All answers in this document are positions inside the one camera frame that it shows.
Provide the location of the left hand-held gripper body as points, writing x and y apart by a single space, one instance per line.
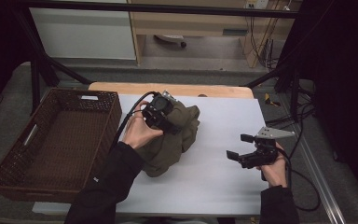
158 110

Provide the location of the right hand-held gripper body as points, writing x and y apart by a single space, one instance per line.
264 154

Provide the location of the olive green cloth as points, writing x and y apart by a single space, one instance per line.
171 146

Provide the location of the brown woven basket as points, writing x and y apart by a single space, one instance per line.
59 146

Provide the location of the person's right hand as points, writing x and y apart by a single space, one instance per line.
276 174

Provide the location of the person's left hand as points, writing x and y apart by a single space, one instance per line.
138 132

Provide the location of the yellow and black tape scrap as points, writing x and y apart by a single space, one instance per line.
271 100

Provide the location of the black stand legs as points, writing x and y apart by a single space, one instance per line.
287 81
43 68

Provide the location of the white chair base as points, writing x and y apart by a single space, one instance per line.
171 39

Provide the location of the light wooden desk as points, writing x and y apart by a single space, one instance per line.
186 23

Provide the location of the white cabinet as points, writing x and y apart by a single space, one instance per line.
80 34

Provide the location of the black curtain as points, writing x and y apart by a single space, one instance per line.
345 77
0 46

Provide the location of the white power strip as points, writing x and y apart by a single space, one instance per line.
256 3

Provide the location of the aluminium rail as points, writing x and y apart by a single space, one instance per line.
320 180

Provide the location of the black frame crossbar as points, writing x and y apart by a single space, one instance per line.
167 8

